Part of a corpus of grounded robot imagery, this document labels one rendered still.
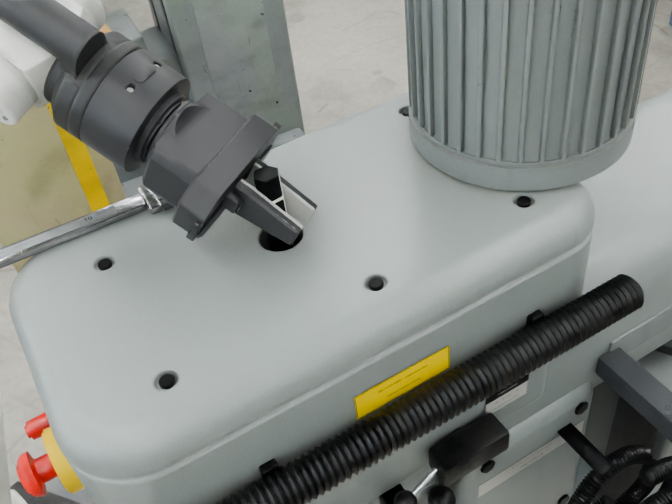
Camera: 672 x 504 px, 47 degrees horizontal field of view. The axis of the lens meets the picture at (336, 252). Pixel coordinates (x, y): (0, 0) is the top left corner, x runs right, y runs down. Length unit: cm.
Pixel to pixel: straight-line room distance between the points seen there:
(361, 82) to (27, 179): 240
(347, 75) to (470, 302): 398
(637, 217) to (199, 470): 52
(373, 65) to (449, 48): 401
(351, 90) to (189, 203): 385
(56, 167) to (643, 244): 202
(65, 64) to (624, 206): 57
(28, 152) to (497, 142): 202
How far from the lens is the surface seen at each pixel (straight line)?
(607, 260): 81
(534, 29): 58
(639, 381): 86
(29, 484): 70
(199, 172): 58
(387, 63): 462
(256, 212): 60
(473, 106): 62
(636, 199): 87
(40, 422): 82
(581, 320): 68
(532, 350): 65
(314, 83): 451
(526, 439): 87
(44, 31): 60
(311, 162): 71
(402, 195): 66
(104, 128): 60
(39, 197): 260
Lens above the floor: 231
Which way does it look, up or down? 43 degrees down
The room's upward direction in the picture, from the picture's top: 8 degrees counter-clockwise
